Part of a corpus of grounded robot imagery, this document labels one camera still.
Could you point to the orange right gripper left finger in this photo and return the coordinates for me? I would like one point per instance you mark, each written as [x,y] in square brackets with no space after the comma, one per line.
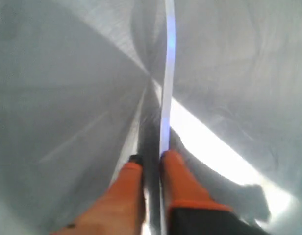
[120,211]

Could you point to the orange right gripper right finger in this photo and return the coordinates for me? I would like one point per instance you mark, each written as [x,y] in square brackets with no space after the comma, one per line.
[189,208]

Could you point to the round silver metal plate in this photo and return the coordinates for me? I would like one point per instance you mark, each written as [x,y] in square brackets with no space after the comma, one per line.
[80,91]

